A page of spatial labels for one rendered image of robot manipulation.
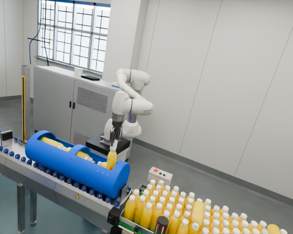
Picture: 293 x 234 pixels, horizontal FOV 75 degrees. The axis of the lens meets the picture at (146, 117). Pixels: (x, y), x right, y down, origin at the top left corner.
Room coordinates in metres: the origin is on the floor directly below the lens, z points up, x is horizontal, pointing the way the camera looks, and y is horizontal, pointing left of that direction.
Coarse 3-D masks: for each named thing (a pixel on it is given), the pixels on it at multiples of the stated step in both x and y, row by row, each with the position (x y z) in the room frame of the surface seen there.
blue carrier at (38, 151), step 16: (32, 144) 1.40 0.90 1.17; (48, 144) 1.39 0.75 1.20; (64, 144) 1.61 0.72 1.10; (80, 144) 1.46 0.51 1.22; (32, 160) 1.41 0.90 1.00; (48, 160) 1.31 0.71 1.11; (64, 160) 1.28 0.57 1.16; (80, 160) 1.27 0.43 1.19; (96, 160) 1.49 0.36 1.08; (80, 176) 1.21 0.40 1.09; (96, 176) 1.18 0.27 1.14; (112, 176) 1.17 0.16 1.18; (112, 192) 1.13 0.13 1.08
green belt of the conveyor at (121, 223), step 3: (141, 192) 1.41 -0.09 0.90; (123, 213) 1.15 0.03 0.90; (120, 222) 1.06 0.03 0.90; (123, 222) 1.06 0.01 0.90; (120, 225) 1.03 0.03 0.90; (123, 225) 1.04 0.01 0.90; (126, 225) 1.04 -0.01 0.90; (129, 225) 1.05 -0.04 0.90; (129, 228) 1.02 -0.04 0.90; (132, 228) 1.03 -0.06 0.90; (132, 231) 1.00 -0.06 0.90; (138, 231) 1.01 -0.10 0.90; (141, 231) 1.02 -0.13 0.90
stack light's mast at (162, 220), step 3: (159, 216) 0.81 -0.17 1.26; (162, 216) 0.82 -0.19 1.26; (159, 219) 0.79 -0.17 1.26; (162, 219) 0.80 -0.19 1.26; (165, 219) 0.80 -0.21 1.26; (159, 222) 0.77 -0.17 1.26; (162, 222) 0.78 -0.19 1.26; (165, 222) 0.78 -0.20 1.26; (168, 222) 0.79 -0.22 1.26; (162, 225) 0.76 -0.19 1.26; (165, 225) 0.77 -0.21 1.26
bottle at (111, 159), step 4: (112, 152) 1.27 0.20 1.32; (108, 156) 1.26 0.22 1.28; (112, 156) 1.25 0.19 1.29; (116, 156) 1.28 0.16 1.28; (108, 160) 1.26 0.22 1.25; (112, 160) 1.25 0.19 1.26; (108, 164) 1.25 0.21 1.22; (112, 164) 1.25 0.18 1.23; (108, 168) 1.25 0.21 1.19; (112, 168) 1.25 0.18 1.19
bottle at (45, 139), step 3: (42, 138) 1.48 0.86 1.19; (45, 138) 1.49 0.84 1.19; (48, 138) 1.50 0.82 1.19; (42, 141) 1.46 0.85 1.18; (45, 141) 1.46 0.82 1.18; (48, 141) 1.46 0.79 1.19; (51, 141) 1.46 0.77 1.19; (54, 141) 1.47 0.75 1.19; (51, 144) 1.44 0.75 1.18; (54, 144) 1.44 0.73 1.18; (57, 144) 1.45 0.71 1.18; (57, 147) 1.43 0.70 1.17
